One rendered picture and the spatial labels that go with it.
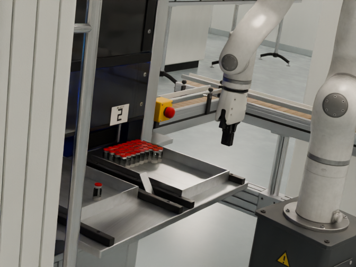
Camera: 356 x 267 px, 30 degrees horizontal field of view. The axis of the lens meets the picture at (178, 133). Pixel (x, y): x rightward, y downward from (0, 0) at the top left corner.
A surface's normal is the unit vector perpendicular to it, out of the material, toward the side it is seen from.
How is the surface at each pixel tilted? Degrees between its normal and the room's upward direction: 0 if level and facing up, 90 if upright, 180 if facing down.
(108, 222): 0
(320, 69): 90
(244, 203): 90
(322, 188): 90
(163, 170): 0
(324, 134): 121
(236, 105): 90
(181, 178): 0
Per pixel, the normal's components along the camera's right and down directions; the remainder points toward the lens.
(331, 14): -0.57, 0.17
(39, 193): 0.81, 0.27
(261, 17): 0.10, -0.41
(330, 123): -0.39, 0.73
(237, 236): 0.13, -0.95
